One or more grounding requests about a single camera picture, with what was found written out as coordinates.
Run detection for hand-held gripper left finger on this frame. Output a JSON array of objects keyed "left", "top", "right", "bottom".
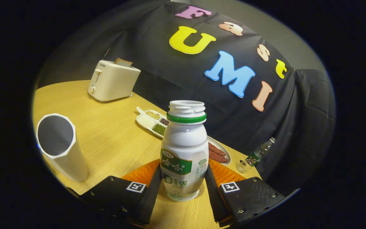
[{"left": 80, "top": 159, "right": 163, "bottom": 226}]

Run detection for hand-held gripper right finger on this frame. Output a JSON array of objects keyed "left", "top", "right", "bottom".
[{"left": 205, "top": 158, "right": 287, "bottom": 227}]

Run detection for white juice bottle green label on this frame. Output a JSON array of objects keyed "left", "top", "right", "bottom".
[{"left": 160, "top": 100, "right": 209, "bottom": 201}]

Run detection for white cup with wooden handle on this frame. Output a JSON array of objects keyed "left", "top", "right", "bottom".
[{"left": 36, "top": 113, "right": 90, "bottom": 183}]

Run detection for clear plastic water bottle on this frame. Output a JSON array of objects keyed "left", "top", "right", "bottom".
[{"left": 236, "top": 137, "right": 276, "bottom": 174}]

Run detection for white round plate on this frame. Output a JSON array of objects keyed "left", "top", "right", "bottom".
[{"left": 207, "top": 136, "right": 232, "bottom": 166}]

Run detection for red sausage pieces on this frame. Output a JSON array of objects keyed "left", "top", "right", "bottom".
[{"left": 208, "top": 142, "right": 228, "bottom": 164}]

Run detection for wooden table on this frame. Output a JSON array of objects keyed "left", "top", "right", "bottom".
[{"left": 32, "top": 80, "right": 261, "bottom": 229}]

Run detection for white divided dish of beans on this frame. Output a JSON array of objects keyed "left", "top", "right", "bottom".
[{"left": 136, "top": 107, "right": 171, "bottom": 139}]

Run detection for cream toaster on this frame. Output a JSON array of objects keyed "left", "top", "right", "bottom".
[{"left": 88, "top": 60, "right": 141, "bottom": 102}]

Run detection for black backdrop cloth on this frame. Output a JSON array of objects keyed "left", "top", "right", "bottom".
[{"left": 38, "top": 0, "right": 336, "bottom": 191}]

